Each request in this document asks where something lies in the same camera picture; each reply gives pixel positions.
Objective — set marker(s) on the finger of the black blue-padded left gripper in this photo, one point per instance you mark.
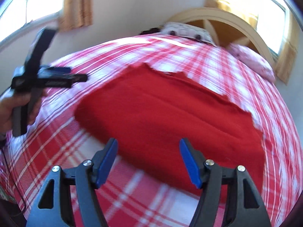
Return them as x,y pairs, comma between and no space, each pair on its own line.
65,81

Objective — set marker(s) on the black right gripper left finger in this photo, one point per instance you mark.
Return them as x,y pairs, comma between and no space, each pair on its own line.
53,205

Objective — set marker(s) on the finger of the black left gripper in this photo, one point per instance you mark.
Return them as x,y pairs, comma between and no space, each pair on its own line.
54,70

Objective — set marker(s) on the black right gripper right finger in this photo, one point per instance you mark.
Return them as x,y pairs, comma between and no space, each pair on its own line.
244,205

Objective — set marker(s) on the red knitted sweater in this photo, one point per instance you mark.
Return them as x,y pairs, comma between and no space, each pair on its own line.
148,112

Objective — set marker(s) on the person's left hand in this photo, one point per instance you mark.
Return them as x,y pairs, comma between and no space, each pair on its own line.
11,101

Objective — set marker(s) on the red white plaid bedspread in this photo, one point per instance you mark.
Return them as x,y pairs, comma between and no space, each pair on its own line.
131,197

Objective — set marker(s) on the left window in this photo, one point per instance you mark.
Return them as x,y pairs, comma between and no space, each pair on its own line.
18,16

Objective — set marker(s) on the window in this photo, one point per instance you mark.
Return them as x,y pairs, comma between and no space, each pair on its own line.
267,17
18,16

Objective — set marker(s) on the yellow left window curtain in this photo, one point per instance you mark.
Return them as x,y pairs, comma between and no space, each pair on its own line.
76,14

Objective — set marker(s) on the yellow window curtain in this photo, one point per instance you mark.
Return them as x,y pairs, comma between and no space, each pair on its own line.
288,54
76,14

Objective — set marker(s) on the dark object beside bed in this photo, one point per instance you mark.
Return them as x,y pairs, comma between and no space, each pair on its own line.
150,31

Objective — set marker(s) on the grey patterned pillow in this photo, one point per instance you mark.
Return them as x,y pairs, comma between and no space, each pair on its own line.
187,31

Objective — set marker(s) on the pink pillow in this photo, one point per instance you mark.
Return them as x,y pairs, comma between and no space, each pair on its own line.
253,60

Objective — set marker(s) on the yellow right window curtain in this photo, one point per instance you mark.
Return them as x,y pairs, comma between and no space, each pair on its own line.
288,54

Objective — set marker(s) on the cream wooden headboard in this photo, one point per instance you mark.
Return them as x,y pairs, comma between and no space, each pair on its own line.
225,28

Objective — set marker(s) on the right window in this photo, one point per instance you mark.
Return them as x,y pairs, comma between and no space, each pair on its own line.
267,17

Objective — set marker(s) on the black camera box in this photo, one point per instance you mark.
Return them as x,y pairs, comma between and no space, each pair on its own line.
40,44

